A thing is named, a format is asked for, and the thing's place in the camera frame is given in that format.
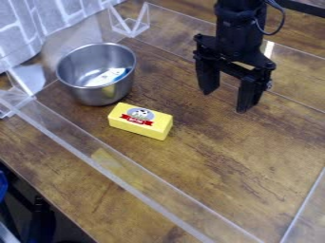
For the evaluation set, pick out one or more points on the yellow butter block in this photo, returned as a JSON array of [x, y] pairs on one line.
[[139, 120]]

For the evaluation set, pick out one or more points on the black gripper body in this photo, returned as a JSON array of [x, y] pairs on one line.
[[238, 36]]

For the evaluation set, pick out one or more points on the white brick pattern cloth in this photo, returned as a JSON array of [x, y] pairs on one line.
[[29, 20]]

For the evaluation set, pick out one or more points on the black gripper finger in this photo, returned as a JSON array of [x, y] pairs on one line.
[[207, 74], [251, 87]]

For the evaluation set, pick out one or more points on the clear acrylic barrier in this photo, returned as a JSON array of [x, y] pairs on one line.
[[232, 178]]

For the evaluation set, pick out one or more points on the silver metal pot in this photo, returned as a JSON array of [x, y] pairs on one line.
[[96, 72]]

